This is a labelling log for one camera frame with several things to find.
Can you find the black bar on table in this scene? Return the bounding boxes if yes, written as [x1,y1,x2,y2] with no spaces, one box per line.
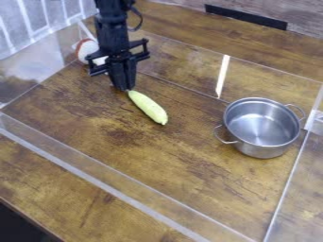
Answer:
[204,4,288,30]

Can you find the white mushroom toy red cap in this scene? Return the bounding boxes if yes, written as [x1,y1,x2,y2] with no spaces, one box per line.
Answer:
[76,39,104,65]

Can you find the green handled metal spoon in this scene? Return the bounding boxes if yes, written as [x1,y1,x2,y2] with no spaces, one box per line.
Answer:
[126,90,168,125]

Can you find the clear acrylic stand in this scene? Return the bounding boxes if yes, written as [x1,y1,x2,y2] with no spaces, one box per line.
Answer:
[72,21,98,51]

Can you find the black cable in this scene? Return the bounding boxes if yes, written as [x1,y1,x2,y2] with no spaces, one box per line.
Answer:
[126,4,144,32]

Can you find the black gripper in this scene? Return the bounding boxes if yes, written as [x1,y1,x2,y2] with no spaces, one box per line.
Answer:
[85,15,149,91]

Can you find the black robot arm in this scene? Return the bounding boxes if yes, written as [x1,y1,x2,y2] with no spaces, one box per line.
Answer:
[85,0,149,91]

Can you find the stainless steel pot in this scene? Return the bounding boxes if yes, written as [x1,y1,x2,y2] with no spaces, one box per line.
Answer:
[213,97,307,159]

